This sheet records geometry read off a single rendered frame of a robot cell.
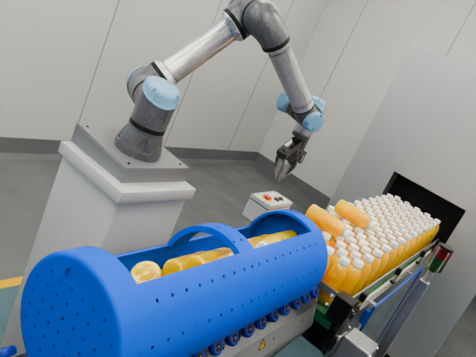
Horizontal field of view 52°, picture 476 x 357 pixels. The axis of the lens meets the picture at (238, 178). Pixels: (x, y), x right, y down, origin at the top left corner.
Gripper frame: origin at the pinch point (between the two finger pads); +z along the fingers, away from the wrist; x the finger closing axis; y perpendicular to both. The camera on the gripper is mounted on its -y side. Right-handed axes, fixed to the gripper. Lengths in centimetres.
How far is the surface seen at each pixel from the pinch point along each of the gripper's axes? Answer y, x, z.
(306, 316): -19, -42, 32
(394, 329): 20, -65, 33
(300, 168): 406, 160, 92
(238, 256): -79, -35, -2
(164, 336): -107, -42, 5
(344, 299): -15, -49, 19
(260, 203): -5.4, -0.4, 11.1
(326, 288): -8.4, -40.4, 22.9
